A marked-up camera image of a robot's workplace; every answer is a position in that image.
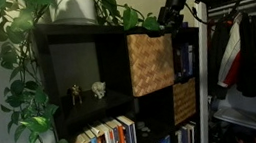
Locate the black cube shelf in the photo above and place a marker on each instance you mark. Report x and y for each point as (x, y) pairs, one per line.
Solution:
(114, 66)

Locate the dark hanging garment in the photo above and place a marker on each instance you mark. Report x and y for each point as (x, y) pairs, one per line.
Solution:
(218, 55)

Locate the pale round stone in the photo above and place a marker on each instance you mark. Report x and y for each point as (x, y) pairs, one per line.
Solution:
(145, 132)
(140, 125)

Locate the row of books lower-right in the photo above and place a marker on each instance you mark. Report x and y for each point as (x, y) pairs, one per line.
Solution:
(191, 136)

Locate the small purple object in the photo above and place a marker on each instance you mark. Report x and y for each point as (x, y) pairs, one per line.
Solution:
(185, 24)

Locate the orange spine book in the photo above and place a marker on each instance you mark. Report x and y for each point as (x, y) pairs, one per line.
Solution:
(122, 141)

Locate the white elephant figurine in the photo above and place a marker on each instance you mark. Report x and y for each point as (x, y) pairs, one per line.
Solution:
(98, 89)

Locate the woven bamboo basket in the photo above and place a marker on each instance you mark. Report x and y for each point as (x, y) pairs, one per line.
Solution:
(185, 102)
(150, 65)

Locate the green pothos plant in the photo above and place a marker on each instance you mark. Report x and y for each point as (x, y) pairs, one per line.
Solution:
(27, 95)

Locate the blue circuits book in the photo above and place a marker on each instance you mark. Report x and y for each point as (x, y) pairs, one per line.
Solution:
(185, 59)

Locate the gold animal figurine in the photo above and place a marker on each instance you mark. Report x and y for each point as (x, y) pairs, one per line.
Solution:
(75, 94)

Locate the white closet board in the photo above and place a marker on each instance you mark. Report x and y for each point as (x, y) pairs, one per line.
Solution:
(239, 118)

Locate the navy hardcover book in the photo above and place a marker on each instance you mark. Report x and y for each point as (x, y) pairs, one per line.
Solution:
(131, 136)

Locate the white plant pot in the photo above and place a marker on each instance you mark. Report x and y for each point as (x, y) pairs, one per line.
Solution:
(71, 5)

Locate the black jacket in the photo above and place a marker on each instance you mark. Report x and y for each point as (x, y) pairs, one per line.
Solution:
(250, 54)

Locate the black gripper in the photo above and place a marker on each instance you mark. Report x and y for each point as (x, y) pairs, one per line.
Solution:
(171, 11)

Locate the white book maroon band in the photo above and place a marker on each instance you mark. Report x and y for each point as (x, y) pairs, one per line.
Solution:
(191, 59)

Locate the white red jacket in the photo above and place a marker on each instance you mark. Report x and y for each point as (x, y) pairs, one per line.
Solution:
(233, 56)

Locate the white door frame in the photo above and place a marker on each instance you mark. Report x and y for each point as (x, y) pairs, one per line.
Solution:
(203, 71)

